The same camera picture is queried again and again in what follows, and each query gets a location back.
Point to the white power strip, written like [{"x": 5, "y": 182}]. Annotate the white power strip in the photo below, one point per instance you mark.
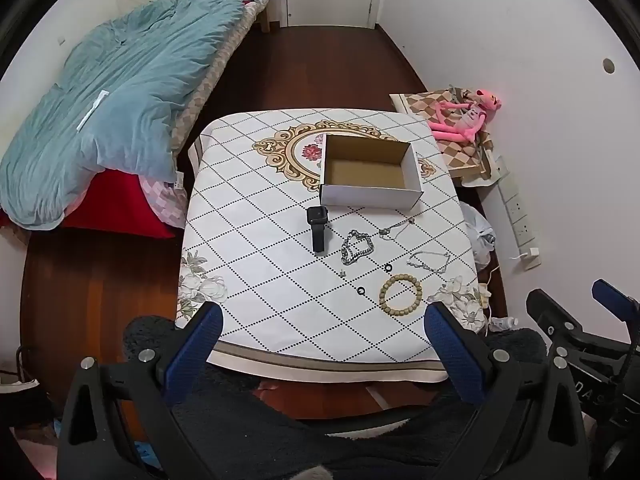
[{"x": 520, "y": 215}]

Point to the red cloth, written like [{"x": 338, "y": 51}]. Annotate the red cloth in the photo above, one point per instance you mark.
[{"x": 115, "y": 202}]

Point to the light blue duvet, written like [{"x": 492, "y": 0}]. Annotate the light blue duvet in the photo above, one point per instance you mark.
[{"x": 125, "y": 85}]

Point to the dark fleece clothing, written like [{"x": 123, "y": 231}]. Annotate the dark fleece clothing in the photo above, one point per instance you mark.
[{"x": 300, "y": 435}]

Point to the cardboard box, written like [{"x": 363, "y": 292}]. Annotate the cardboard box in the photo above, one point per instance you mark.
[{"x": 370, "y": 197}]

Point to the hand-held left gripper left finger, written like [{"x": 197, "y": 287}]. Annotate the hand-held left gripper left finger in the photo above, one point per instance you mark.
[{"x": 195, "y": 350}]

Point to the pink checkered sheet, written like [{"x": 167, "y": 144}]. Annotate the pink checkered sheet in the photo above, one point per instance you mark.
[{"x": 165, "y": 200}]

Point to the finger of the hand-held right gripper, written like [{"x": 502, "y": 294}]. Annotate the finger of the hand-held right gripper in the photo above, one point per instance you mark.
[
  {"x": 550, "y": 312},
  {"x": 615, "y": 297}
]

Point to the white plastic bag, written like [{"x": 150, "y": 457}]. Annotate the white plastic bag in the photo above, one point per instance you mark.
[{"x": 477, "y": 230}]

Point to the bed mattress with checkered cover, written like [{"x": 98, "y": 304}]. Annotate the bed mattress with checkered cover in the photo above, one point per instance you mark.
[{"x": 220, "y": 70}]

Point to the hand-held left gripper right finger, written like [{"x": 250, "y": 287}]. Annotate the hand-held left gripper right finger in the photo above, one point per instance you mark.
[{"x": 455, "y": 355}]

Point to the round grey wall cap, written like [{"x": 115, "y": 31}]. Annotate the round grey wall cap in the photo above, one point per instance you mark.
[{"x": 608, "y": 65}]

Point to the black smartwatch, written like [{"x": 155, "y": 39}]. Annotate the black smartwatch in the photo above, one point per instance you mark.
[{"x": 317, "y": 230}]

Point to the pink plush toy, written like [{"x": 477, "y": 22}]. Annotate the pink plush toy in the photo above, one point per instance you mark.
[{"x": 457, "y": 120}]

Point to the brown checkered cushion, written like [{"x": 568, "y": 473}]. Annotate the brown checkered cushion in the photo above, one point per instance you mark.
[{"x": 465, "y": 157}]

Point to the diamond patterned white tablecloth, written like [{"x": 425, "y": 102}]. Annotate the diamond patterned white tablecloth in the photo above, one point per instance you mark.
[{"x": 260, "y": 240}]

